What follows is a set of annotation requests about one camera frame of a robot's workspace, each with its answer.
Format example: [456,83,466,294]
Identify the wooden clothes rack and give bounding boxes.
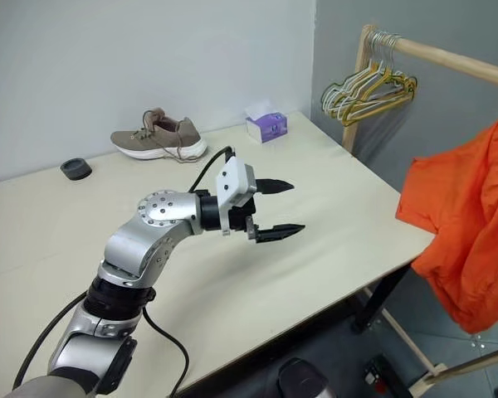
[342,23,498,398]

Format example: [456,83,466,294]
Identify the black round dish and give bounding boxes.
[60,157,95,182]

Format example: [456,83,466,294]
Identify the orange fabric shorts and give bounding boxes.
[395,105,498,335]

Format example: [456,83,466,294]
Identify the black box with red part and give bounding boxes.
[363,355,396,394]

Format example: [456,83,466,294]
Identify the dark rounded shape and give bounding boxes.
[276,357,330,398]

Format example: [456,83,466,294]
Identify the hangers on wooden rack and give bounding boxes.
[321,31,403,115]

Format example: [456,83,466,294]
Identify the yellow wire hanger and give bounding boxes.
[335,57,416,128]

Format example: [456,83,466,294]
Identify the purple and white tissue box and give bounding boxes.
[243,99,290,145]

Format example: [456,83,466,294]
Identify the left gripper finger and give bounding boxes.
[255,223,307,245]
[255,177,296,197]

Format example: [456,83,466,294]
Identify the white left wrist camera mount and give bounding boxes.
[214,156,258,237]

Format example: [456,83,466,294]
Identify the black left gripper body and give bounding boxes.
[227,197,261,245]

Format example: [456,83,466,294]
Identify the taupe sneaker with white sole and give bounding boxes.
[110,106,209,164]

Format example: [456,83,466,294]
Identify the black table leg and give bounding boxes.
[350,265,412,335]

